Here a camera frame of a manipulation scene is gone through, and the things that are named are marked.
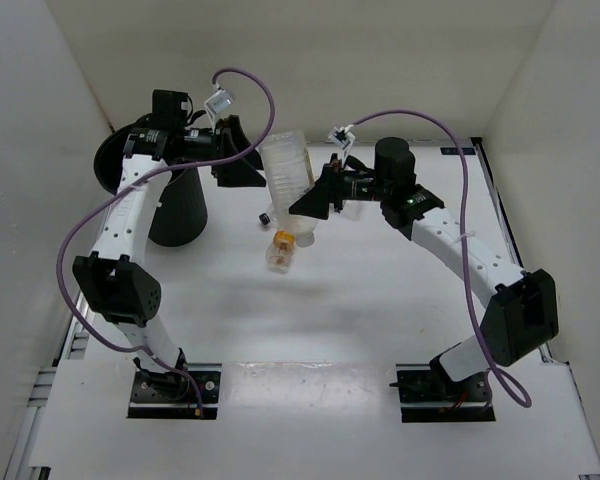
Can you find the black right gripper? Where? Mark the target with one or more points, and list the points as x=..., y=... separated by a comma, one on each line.
x=329, y=188

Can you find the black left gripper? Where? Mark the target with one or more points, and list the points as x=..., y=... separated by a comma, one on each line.
x=239, y=173

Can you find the large clear bottle orange label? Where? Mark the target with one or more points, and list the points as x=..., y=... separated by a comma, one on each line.
x=289, y=176

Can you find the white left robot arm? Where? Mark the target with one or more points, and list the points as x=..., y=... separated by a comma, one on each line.
x=151, y=169

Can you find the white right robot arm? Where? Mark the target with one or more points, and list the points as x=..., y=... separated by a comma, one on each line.
x=520, y=306

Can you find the black plastic bin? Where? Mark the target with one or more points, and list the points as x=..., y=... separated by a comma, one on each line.
x=182, y=216

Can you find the clear bottle blue label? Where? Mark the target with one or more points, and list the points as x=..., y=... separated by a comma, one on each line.
x=352, y=211

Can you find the clear bottle black label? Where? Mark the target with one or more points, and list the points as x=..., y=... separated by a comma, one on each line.
x=268, y=218

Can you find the clear bottle yellow cap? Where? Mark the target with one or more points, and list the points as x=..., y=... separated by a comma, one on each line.
x=279, y=254

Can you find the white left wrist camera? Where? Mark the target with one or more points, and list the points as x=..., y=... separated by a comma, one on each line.
x=219, y=101

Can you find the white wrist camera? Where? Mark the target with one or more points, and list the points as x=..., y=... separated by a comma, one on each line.
x=219, y=101
x=343, y=138

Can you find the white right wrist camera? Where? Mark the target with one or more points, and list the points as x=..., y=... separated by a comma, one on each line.
x=343, y=138

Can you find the aluminium frame rail right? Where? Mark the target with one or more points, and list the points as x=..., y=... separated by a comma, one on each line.
x=550, y=199

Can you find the aluminium frame rail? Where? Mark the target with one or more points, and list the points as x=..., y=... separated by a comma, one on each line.
x=36, y=319
x=550, y=199

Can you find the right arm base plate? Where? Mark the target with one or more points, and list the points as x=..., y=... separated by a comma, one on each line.
x=425, y=398

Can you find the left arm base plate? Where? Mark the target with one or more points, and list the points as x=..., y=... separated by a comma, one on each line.
x=150, y=399

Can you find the aluminium frame rail left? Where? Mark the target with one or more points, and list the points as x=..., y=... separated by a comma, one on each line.
x=36, y=319

